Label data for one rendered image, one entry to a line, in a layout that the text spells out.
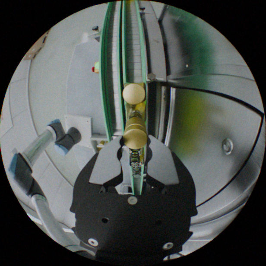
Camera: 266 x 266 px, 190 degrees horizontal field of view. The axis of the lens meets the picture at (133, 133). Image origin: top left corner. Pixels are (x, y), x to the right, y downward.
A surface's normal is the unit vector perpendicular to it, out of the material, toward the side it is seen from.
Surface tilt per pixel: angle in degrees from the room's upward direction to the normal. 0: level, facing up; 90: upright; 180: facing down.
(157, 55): 0
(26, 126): 90
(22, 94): 90
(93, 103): 0
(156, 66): 0
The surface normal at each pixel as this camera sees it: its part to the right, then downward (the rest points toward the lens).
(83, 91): -0.04, 0.48
